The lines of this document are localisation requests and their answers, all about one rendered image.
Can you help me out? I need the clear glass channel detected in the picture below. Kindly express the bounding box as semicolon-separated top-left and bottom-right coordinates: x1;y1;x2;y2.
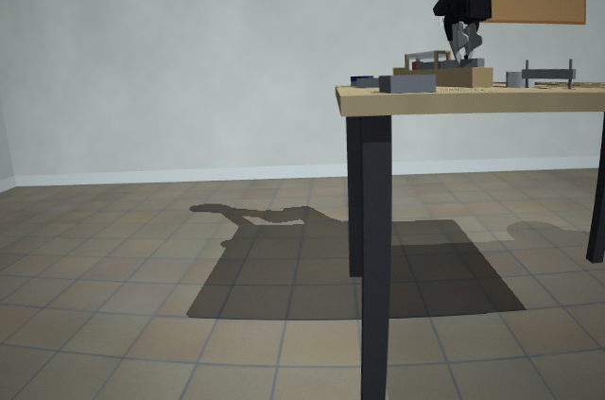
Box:
406;51;446;70

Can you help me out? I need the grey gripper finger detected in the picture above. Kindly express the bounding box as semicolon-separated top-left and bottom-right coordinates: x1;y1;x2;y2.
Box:
463;21;482;59
443;10;469;66

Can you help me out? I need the grey cylinder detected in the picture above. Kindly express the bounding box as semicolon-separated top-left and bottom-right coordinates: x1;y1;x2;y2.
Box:
506;72;535;88

